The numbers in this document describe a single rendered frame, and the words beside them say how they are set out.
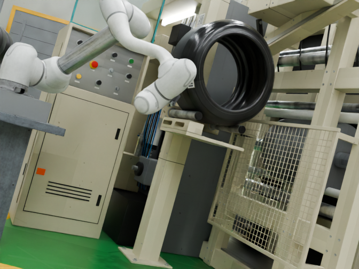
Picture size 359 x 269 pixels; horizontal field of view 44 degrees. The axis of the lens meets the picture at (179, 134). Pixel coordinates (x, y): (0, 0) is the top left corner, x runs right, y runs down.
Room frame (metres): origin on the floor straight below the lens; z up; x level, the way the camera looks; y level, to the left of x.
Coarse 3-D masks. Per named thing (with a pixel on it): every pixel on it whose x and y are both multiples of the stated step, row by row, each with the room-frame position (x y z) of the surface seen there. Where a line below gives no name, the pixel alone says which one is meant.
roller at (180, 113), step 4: (172, 112) 2.58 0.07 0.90; (176, 112) 2.53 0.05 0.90; (180, 112) 2.48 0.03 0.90; (184, 112) 2.44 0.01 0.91; (188, 112) 2.40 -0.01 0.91; (192, 112) 2.35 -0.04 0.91; (196, 112) 2.32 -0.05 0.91; (200, 112) 2.33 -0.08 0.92; (172, 116) 2.61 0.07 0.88; (176, 116) 2.54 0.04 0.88; (180, 116) 2.49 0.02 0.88; (184, 116) 2.44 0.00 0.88; (188, 116) 2.39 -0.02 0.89; (192, 116) 2.34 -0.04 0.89; (196, 116) 2.31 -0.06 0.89; (200, 116) 2.33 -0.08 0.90
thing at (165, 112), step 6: (162, 108) 2.63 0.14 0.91; (168, 108) 2.62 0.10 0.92; (174, 108) 2.63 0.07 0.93; (180, 108) 2.65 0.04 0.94; (162, 114) 2.61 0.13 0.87; (168, 114) 2.62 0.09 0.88; (192, 120) 2.69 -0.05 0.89; (204, 126) 2.73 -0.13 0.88; (210, 132) 2.75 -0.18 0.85; (216, 132) 2.77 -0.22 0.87
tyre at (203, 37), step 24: (216, 24) 2.33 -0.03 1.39; (240, 24) 2.37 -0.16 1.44; (192, 48) 2.29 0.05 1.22; (240, 48) 2.67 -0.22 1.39; (264, 48) 2.43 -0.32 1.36; (240, 72) 2.70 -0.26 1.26; (264, 72) 2.59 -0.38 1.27; (192, 96) 2.32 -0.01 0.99; (240, 96) 2.72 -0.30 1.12; (264, 96) 2.46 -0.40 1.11; (216, 120) 2.39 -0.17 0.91; (240, 120) 2.44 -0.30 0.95
